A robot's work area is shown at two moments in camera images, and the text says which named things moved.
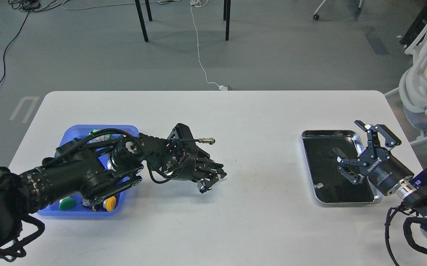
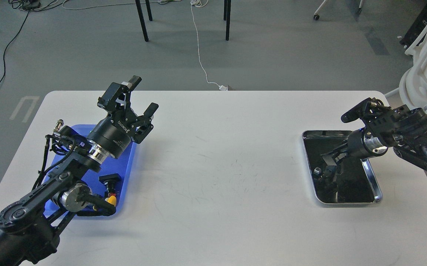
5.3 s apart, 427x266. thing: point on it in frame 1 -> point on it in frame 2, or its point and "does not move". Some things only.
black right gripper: [388, 173] -> [361, 144]
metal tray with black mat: [330, 185] does not move
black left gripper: [198, 166] -> [114, 133]
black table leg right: [226, 17] does not move
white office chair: [424, 85] does not move
